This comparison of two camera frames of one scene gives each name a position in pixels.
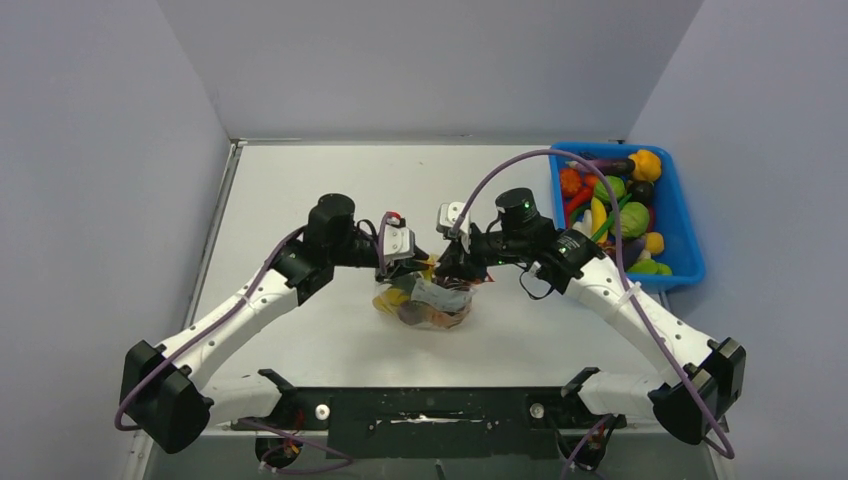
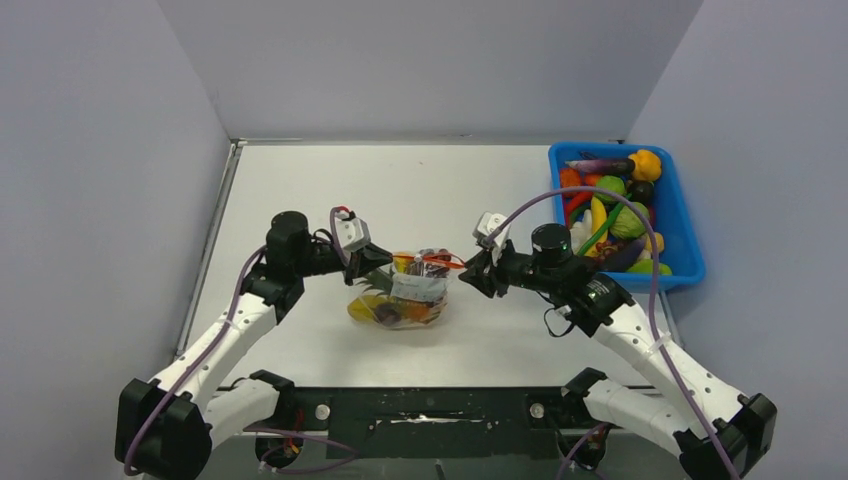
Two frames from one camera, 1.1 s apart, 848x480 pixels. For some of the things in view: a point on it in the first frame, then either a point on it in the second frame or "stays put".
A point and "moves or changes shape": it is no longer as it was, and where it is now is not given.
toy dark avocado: x=642 y=191 stays put
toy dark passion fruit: x=412 y=312 -> x=388 y=314
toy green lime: x=648 y=265 stays put
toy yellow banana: x=598 y=219 stays put
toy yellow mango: x=392 y=296 -> x=364 y=308
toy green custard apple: x=616 y=184 stays put
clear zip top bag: x=424 y=302 moves or changes shape
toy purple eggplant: x=608 y=166 stays put
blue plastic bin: x=673 y=218 stays put
